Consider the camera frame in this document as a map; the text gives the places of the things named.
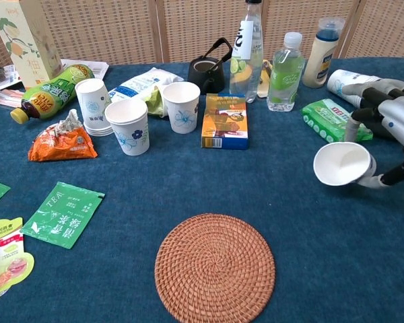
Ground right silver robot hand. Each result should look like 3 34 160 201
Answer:
342 78 404 190

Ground white flower paper cup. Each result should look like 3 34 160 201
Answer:
162 81 202 135
312 141 378 187

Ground white tube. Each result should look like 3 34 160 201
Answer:
326 68 383 106

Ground green wet wipes pack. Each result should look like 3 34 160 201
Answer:
300 98 374 144

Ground cream bottle blue cap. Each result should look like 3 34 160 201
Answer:
302 16 346 89

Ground small clear bottle green label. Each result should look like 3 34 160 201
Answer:
267 31 306 113

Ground razor on yellow card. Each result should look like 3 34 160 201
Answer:
257 59 274 100

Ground blue table cloth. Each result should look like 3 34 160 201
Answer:
0 56 404 323

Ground tall clear lime soda bottle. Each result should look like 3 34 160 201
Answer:
229 0 265 104

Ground orange and blue box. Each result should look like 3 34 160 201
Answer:
201 92 250 151

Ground black cast iron teapot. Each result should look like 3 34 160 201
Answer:
187 37 234 96

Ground round rattan coaster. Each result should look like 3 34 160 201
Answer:
154 213 277 323

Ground crumpled green wrapper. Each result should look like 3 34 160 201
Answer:
144 84 171 118

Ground white wipes pack blue label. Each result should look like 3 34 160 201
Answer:
108 67 185 104

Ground stacked flower paper cups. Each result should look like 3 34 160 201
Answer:
104 98 151 157

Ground bamboo folding screen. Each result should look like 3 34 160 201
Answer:
0 0 404 69

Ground stack of inverted paper cups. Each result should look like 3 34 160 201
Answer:
74 77 115 137

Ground white printed paper sheet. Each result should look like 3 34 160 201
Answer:
59 58 110 81

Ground orange crumpled snack bag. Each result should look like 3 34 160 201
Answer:
27 108 99 163

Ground green tea bottle yellow cap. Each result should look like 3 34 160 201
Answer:
9 63 96 126

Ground tall yellow pomelo carton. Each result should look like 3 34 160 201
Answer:
0 0 65 91

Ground pink white flat packet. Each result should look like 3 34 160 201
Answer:
0 87 25 109

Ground dark items blister pack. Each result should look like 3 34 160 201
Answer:
0 65 22 92

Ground lip balm blister pack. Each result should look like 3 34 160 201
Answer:
0 216 36 306

